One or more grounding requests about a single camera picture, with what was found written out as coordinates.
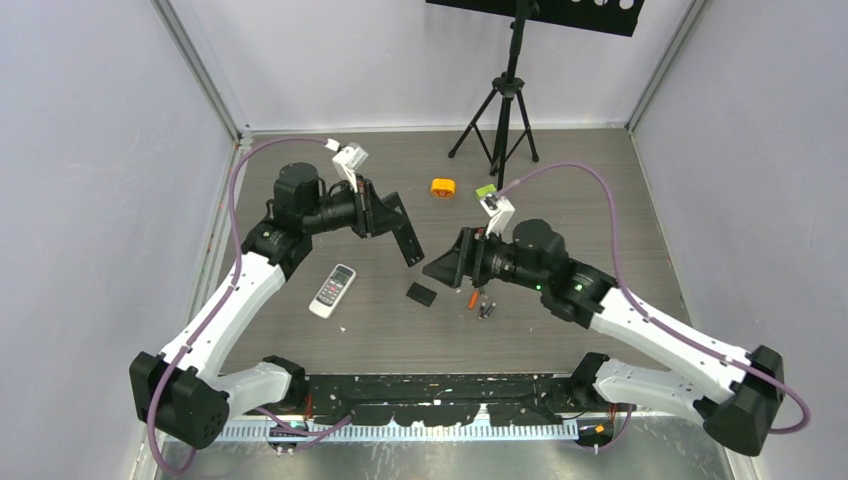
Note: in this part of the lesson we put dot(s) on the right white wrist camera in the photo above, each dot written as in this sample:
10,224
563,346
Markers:
500,211

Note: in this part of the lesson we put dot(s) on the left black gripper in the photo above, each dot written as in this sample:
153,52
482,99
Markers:
372,216

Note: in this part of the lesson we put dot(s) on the white remote control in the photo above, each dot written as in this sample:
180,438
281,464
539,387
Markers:
332,291

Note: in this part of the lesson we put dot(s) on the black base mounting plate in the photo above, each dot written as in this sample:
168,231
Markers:
441,400

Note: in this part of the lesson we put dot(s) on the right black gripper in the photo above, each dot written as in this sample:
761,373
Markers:
466,258

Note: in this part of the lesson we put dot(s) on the orange yellow plastic object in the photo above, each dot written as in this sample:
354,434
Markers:
443,188

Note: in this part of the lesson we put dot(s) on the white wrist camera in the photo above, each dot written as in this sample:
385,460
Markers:
500,211
346,160

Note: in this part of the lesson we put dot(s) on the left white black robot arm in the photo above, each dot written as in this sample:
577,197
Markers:
181,391

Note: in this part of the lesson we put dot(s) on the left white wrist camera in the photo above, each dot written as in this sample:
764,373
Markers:
346,160

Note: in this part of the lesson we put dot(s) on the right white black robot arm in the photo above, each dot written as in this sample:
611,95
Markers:
725,389

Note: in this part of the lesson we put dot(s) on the dark battery right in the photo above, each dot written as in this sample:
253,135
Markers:
489,310

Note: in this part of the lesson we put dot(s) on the green block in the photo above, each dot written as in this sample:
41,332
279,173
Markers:
485,190

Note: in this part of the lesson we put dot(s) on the aluminium frame rail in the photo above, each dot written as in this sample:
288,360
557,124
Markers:
262,429

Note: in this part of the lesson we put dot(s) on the black tripod stand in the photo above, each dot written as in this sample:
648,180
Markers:
509,87

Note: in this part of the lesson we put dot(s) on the black battery cover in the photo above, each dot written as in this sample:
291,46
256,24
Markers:
421,294

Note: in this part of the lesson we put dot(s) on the black perforated panel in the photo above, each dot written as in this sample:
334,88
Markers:
610,17

